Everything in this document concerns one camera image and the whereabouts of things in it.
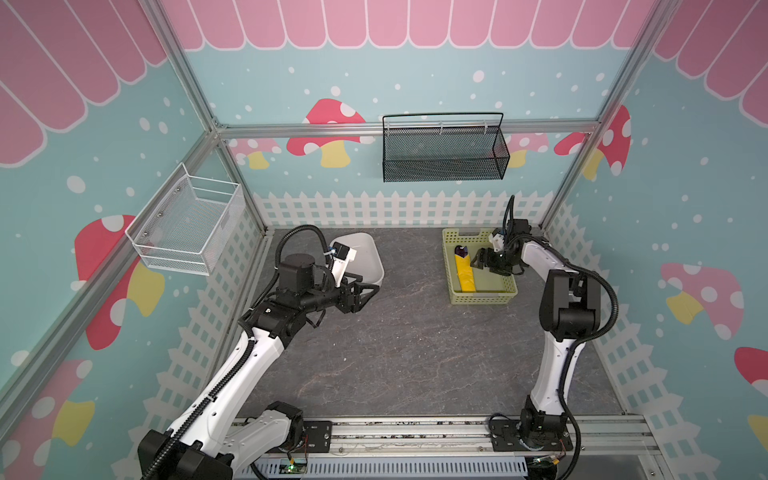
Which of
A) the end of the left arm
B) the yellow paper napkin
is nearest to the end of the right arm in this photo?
the yellow paper napkin

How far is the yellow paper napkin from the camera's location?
1.04m

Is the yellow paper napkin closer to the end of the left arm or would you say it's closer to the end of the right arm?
the end of the right arm
